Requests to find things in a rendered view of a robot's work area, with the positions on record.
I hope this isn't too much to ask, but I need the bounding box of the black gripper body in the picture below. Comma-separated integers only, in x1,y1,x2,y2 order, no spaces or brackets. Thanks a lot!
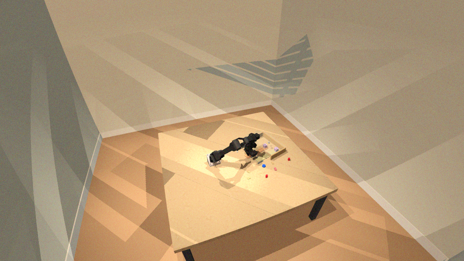
241,142,258,157

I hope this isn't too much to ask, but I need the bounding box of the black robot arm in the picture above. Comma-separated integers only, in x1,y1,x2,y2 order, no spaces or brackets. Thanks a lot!
209,133,260,163

